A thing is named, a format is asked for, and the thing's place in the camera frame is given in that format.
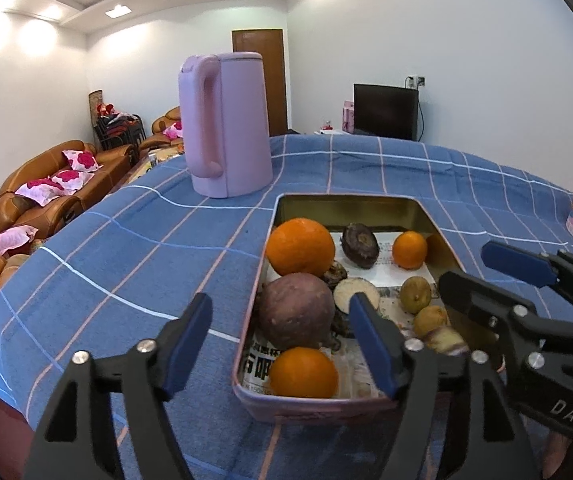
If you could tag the brown wooden door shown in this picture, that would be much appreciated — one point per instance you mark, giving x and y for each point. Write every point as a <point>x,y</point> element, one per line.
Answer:
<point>274,85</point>

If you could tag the white wall socket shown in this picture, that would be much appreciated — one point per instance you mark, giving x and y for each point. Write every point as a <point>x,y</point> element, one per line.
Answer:
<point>414,80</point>

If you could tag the dark wrinkled round fruit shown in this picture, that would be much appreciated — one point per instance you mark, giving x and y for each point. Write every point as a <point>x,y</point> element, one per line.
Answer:
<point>360,245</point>

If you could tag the small orange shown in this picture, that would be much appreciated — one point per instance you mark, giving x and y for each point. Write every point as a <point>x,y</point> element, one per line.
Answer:
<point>409,249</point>

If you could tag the stack of dark chairs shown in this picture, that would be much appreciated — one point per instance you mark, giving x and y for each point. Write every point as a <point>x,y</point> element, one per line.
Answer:
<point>119,132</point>

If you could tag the lilac electric kettle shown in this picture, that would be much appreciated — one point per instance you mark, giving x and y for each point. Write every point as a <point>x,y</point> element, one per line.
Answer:
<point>239,125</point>

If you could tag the printed paper liner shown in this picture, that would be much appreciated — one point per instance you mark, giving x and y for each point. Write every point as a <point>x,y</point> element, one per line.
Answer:
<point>386,272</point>

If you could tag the pale pink root piece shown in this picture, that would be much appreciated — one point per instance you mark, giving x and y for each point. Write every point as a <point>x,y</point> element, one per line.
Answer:
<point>446,341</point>

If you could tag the pink tin box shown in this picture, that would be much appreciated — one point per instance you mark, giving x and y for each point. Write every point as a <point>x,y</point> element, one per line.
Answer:
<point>316,412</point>

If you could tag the brown layered cut fruit piece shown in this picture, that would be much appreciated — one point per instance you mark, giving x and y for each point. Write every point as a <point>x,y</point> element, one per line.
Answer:
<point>335,275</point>

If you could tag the person's right hand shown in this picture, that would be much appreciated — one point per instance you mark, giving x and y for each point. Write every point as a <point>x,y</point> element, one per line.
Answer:
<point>556,452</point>

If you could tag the decorative standing scroll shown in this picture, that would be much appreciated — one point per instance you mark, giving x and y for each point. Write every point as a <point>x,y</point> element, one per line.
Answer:
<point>95,105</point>

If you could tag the black television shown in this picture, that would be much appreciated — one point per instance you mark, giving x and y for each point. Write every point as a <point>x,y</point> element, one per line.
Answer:
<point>384,110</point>

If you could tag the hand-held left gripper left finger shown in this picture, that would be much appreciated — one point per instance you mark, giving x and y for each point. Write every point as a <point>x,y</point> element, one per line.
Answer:
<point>189,345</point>

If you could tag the small brown leather sofa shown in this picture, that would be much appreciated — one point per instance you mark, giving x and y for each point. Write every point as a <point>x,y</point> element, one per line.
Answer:
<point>161,122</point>

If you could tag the pink floral cushion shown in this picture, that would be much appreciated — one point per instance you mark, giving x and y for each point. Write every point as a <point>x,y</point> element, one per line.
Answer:
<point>82,160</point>
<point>69,181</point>
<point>9,239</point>
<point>41,192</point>
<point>172,131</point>

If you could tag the pink gift box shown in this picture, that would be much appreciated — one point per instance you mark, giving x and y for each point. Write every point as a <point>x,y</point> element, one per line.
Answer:
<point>348,115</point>

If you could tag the medium orange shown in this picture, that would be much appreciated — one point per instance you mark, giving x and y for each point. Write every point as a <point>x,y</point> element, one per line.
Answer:
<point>304,372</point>

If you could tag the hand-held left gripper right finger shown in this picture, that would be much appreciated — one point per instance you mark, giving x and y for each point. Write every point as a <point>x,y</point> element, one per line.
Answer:
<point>371,350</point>

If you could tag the yellow-green round fruit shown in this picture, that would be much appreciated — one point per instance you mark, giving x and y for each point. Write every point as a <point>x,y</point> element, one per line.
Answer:
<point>415,294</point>
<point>430,321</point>

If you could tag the red plush toy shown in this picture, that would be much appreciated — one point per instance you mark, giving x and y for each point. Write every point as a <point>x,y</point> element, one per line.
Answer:
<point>105,108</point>

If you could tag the blue checked tablecloth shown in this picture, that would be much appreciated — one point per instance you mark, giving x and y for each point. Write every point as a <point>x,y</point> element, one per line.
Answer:
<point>141,240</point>

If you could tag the coffee table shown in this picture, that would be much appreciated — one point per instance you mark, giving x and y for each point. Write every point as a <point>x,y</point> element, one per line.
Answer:
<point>139,165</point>

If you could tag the large orange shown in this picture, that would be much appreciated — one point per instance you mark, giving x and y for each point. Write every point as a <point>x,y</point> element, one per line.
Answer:
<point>299,247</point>

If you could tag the purple beetroot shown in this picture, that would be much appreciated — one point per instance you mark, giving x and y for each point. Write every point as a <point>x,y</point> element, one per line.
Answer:
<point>296,310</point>

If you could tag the white flat box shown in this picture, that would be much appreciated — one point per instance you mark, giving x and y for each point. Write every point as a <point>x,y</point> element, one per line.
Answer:
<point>331,132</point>

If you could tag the square ceiling panel light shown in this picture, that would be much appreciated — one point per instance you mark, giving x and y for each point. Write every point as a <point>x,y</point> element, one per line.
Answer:
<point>118,10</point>

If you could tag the long brown leather sofa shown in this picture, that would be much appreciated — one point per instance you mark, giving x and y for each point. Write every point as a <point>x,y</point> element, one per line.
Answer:
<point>31,170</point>

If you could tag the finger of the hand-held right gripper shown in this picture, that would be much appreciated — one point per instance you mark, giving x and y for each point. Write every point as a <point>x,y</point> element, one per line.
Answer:
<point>476,297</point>
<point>516,260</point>

